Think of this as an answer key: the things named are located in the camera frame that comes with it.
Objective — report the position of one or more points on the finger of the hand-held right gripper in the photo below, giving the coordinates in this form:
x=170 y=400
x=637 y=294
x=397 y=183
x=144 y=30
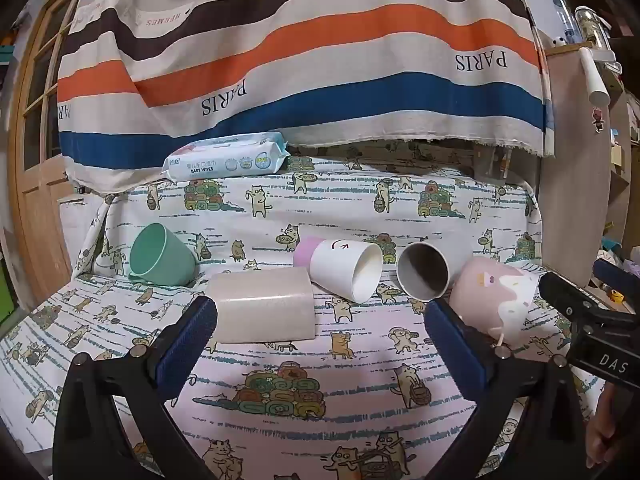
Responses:
x=565 y=295
x=612 y=272

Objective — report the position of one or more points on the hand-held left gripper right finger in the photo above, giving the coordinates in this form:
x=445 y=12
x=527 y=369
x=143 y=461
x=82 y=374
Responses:
x=457 y=350

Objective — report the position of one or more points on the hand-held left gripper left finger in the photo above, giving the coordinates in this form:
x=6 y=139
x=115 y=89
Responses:
x=186 y=345

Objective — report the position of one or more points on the pink cup with white drip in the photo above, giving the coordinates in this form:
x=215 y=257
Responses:
x=492 y=292

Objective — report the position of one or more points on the beige speckled cup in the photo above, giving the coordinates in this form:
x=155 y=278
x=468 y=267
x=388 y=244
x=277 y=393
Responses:
x=260 y=305

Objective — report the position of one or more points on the grey cup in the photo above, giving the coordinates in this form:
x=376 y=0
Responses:
x=425 y=272

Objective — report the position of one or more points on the green cup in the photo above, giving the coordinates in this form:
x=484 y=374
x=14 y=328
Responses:
x=162 y=255

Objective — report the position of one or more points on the white cup with pink base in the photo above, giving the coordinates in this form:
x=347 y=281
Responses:
x=340 y=267

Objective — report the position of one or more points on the person's right hand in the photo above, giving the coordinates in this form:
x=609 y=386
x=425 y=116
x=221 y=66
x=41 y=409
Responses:
x=602 y=435

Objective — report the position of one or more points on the wooden shelf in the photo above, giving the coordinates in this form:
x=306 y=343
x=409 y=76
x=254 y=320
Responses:
x=580 y=185

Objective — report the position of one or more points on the baby wipes pack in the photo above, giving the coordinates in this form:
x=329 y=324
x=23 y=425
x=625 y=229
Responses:
x=227 y=160

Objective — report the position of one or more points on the cat printed blanket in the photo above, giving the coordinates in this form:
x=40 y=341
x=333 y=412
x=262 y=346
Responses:
x=320 y=210

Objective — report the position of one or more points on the white cylinder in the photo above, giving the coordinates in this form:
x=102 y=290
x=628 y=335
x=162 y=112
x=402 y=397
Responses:
x=595 y=77

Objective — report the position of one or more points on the wooden door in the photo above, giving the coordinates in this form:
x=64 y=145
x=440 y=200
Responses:
x=42 y=160

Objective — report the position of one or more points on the clear plastic bottle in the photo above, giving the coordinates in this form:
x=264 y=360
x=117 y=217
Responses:
x=592 y=25

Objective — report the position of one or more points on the striped cloth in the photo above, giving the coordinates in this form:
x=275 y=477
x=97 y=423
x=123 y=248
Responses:
x=320 y=45

